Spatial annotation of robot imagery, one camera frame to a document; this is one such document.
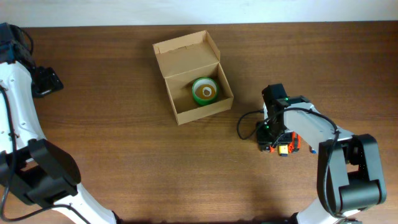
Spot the yellow highlighter pen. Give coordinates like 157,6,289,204
278,145,289,157

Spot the yellow tape roll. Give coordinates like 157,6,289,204
195,84,217,100

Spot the green tape roll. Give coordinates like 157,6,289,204
192,77,219,106

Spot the brown cardboard box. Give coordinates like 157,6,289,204
153,30,234,125

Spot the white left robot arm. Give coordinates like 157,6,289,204
1,22,122,223

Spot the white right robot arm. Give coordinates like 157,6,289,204
256,84,387,223

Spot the orange utility knife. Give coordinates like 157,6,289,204
288,132,301,153

